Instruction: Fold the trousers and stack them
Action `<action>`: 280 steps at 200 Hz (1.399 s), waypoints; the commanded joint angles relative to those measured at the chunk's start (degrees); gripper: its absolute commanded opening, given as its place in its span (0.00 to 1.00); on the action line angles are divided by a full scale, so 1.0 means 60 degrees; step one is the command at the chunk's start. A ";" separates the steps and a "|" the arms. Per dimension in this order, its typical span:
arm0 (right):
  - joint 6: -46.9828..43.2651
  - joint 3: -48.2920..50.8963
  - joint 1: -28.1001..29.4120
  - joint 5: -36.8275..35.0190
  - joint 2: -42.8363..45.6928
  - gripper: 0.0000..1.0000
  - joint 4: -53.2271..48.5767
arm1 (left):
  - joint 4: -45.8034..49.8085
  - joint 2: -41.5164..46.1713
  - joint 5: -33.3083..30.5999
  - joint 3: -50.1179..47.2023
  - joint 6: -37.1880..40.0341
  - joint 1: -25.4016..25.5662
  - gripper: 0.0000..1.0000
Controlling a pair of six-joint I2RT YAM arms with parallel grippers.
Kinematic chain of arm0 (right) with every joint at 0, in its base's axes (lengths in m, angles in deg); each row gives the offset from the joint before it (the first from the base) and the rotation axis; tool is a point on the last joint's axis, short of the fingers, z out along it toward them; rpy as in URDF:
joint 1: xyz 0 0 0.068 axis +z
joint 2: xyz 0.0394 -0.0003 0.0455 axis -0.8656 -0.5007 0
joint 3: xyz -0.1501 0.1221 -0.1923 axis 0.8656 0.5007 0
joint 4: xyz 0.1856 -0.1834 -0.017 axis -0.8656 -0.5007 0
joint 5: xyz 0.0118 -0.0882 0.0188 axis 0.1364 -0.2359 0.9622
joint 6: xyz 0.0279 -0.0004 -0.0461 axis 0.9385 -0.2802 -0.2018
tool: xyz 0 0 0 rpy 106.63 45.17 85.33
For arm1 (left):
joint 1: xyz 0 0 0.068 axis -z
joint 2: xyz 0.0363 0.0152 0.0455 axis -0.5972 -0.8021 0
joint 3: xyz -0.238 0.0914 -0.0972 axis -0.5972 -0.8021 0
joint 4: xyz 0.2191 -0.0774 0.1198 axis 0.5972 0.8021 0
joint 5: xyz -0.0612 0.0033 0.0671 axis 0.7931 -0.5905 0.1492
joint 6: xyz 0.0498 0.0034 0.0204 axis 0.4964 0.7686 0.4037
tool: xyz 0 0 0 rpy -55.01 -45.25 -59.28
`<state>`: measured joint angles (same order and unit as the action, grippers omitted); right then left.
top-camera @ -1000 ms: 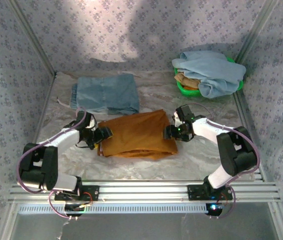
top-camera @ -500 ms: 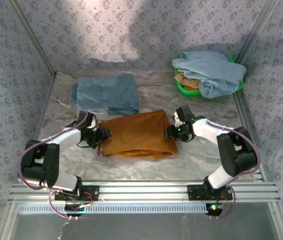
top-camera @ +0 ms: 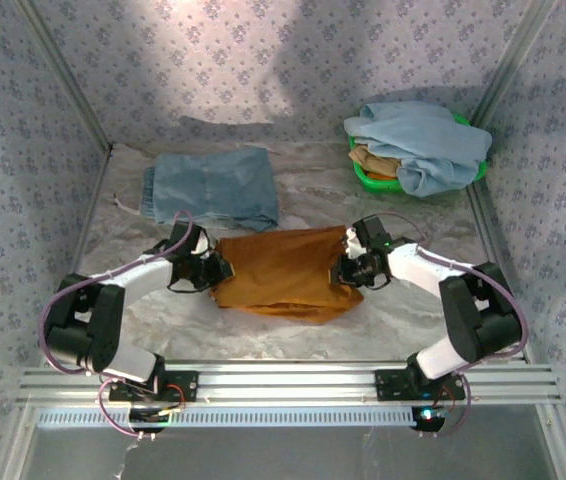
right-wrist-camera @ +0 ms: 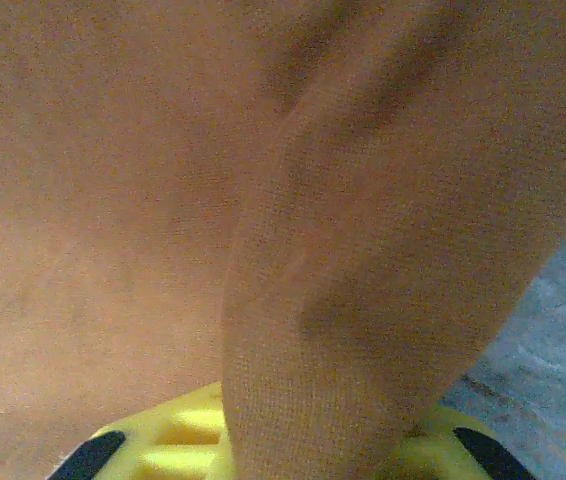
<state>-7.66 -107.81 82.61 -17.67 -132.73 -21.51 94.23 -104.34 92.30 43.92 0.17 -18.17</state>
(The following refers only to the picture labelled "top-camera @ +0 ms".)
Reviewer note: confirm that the green plastic basket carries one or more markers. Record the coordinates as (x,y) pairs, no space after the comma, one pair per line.
(378,184)

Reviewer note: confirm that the folded blue denim trousers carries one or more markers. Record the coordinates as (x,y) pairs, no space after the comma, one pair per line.
(213,185)

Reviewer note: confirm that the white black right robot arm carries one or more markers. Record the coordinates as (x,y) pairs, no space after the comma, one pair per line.
(413,265)

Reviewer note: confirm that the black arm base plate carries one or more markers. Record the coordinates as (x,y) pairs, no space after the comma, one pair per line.
(393,385)
(178,385)

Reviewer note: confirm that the black controller board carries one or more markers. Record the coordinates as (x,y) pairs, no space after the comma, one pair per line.
(428,417)
(145,416)

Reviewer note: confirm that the aluminium frame post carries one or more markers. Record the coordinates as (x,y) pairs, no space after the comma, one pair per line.
(63,75)
(513,60)

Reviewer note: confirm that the orange trousers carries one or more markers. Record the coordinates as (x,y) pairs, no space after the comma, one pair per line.
(283,270)

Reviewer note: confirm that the aluminium mounting rail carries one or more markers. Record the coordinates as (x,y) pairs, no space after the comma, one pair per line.
(288,380)

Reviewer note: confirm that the light blue trousers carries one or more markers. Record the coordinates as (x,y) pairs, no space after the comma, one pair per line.
(423,140)

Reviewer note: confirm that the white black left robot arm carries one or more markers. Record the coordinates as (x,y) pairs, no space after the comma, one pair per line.
(88,325)

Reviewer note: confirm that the tan garment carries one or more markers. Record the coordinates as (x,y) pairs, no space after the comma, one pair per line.
(373,160)

